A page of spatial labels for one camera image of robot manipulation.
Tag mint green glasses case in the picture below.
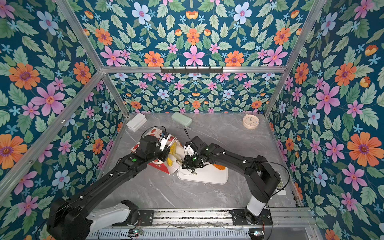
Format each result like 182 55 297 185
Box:
171 113 193 127

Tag aluminium front rail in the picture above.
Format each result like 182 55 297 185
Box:
67 207 317 230

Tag pink round alarm clock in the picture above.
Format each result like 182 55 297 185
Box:
242 115 260 130

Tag orange triangular fake bread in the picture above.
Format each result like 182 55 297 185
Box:
214 164 226 171

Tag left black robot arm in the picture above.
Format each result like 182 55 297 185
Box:
47 132 170 240

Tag black hook rail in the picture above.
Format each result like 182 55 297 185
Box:
160 67 224 74

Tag white remote control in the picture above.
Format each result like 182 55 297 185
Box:
275 172 287 196

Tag white plastic tray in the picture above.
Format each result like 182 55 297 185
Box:
177 162 228 185

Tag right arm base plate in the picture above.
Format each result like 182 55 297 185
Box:
229 209 273 226

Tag red white paper bag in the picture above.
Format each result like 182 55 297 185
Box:
123 126 186 175

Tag steel tongs white tips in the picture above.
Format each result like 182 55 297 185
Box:
176 158 199 176

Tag white flat box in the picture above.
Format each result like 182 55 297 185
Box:
127 113 147 132

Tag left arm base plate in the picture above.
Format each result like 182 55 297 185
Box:
113 210 155 227

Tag white slotted cable duct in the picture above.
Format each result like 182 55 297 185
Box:
87 228 251 240

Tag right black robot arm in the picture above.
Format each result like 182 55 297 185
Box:
182 136 281 222

